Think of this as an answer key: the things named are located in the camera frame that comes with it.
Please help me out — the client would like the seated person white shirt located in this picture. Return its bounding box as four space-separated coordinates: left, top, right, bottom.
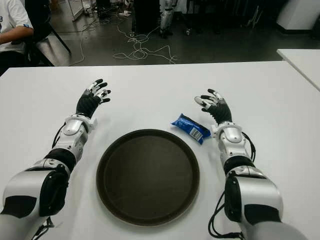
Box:
0 0 35 76

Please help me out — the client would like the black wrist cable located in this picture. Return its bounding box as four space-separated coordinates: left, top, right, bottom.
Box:
52 124 67 151
242 131 257 162

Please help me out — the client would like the black chair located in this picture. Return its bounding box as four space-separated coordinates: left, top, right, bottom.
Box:
24 0 72 67

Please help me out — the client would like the round dark brown tray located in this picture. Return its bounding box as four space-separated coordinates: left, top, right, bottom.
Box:
96 128 201 227

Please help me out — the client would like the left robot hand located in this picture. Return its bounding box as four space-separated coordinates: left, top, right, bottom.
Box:
76 78 112 118

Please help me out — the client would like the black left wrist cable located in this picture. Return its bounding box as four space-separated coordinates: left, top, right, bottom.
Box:
52 124 67 151

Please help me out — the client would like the white humanoid robot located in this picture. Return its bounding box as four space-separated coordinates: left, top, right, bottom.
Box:
159 0 176 38

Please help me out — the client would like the tangled white floor cable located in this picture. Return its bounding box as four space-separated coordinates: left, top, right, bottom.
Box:
113 14 178 65

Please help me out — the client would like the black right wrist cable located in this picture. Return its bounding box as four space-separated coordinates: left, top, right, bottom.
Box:
242 131 257 162

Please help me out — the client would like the white cabinet black base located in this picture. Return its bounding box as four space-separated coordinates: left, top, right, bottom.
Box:
276 0 320 32

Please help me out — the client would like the blue Oreo packet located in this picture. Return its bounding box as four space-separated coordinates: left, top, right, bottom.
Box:
170 113 212 145

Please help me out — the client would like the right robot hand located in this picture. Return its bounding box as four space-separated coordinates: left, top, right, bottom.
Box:
193 88 233 125

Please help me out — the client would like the white shelf unit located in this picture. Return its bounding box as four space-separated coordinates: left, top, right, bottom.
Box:
68 0 85 22

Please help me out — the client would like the white side table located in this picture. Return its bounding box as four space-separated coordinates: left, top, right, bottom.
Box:
276 48 320 92

